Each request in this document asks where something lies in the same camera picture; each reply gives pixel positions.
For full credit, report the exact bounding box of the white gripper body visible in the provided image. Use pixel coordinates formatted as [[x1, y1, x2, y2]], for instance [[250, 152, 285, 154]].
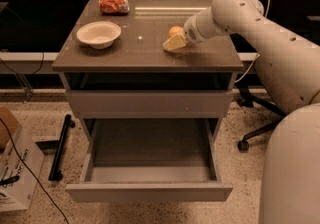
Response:
[[183, 15, 208, 44]]

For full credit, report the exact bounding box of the black metal bar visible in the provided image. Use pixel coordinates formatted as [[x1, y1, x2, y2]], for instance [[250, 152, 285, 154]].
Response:
[[48, 114, 75, 181]]

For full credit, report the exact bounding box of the black floor cable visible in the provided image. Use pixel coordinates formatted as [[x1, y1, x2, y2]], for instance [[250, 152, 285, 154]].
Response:
[[0, 117, 70, 224]]

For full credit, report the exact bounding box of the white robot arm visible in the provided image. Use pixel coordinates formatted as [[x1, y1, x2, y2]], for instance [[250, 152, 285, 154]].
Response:
[[163, 0, 320, 224]]

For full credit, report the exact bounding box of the white cardboard box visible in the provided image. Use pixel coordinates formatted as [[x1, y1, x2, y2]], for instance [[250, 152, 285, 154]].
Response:
[[0, 125, 44, 212]]

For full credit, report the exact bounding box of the white cable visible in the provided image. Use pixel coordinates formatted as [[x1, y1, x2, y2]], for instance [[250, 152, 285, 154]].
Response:
[[234, 0, 272, 85]]

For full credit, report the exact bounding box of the grey office chair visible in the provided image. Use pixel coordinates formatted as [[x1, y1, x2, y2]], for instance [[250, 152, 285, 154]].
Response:
[[235, 84, 288, 152]]

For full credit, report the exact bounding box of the orange fruit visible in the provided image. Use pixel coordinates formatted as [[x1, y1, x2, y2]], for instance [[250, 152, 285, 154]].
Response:
[[168, 26, 183, 37]]

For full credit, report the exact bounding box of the red snack bag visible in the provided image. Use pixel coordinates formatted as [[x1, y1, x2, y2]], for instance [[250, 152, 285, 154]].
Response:
[[99, 0, 130, 14]]

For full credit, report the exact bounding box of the open grey drawer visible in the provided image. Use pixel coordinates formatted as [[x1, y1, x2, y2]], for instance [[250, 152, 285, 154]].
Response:
[[66, 119, 233, 203]]

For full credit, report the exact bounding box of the grey drawer cabinet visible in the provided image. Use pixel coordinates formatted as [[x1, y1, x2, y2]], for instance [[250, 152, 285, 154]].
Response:
[[53, 0, 243, 134]]

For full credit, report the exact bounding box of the brown cardboard box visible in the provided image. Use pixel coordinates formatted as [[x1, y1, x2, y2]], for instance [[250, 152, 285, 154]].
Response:
[[0, 106, 19, 149]]

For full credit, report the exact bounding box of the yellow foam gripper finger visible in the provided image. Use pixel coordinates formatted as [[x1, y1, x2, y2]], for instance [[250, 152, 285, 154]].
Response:
[[163, 33, 187, 51]]

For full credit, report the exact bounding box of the white bowl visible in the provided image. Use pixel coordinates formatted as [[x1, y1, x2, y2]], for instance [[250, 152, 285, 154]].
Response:
[[77, 21, 121, 50]]

